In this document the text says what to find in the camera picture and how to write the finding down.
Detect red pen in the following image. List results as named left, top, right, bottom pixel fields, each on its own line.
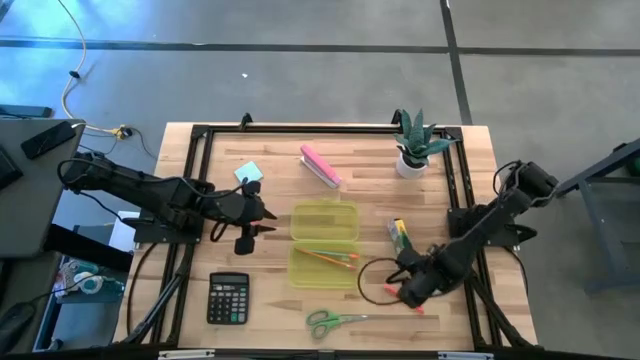
left=383, top=284, right=426, bottom=315

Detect succulent in white pot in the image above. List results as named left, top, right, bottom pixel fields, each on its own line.
left=391, top=108, right=459, bottom=181

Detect grey side desk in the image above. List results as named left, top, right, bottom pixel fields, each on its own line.
left=0, top=118, right=87, bottom=259

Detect white table clamp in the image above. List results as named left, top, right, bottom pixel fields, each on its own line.
left=158, top=349, right=216, bottom=360
left=437, top=350, right=496, bottom=360

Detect white paper sheet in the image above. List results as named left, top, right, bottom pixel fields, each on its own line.
left=108, top=210, right=142, bottom=254

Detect light blue sticky note pad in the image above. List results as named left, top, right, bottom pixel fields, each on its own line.
left=233, top=160, right=265, bottom=185

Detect black computer mouse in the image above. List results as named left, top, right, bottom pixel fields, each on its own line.
left=0, top=301, right=37, bottom=352

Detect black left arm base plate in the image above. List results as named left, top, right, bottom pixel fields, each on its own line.
left=133, top=207, right=204, bottom=246

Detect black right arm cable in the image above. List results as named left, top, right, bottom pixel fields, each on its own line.
left=357, top=256, right=404, bottom=307

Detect translucent yellow-green pencil case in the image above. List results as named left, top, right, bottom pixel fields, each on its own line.
left=287, top=199, right=362, bottom=291

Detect orange pencil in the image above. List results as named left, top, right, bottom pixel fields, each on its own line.
left=293, top=247, right=358, bottom=272

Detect green yellow crayon box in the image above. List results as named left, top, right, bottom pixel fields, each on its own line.
left=386, top=217, right=415, bottom=255

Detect green handled scissors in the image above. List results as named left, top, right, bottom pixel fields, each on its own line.
left=305, top=309, right=375, bottom=341

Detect black calculator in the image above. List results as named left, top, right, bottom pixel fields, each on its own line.
left=206, top=271, right=251, bottom=326

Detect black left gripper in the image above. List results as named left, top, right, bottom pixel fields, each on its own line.
left=202, top=180, right=278, bottom=256

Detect black aluminium table frame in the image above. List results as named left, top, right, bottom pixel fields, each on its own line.
left=119, top=112, right=539, bottom=351

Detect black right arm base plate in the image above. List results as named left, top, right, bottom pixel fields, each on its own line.
left=446, top=205, right=522, bottom=248

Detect cream floor cable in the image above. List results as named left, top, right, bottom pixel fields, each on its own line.
left=55, top=0, right=126, bottom=137

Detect green pencil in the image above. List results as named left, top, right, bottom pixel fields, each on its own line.
left=310, top=249, right=361, bottom=260

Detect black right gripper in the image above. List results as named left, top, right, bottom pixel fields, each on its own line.
left=398, top=247, right=451, bottom=309

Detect teal tape dispenser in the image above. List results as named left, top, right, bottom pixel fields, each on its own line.
left=53, top=258, right=127, bottom=303

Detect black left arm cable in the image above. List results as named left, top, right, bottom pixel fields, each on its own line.
left=208, top=218, right=230, bottom=244

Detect blue-grey metal table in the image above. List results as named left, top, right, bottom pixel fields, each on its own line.
left=551, top=138, right=640, bottom=295

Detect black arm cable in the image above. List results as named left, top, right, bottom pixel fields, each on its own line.
left=208, top=218, right=230, bottom=244
left=357, top=256, right=404, bottom=307

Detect black smartphone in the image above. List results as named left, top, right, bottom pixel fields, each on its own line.
left=20, top=120, right=78, bottom=161

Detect pink stapler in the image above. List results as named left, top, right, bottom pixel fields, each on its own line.
left=298, top=143, right=344, bottom=190

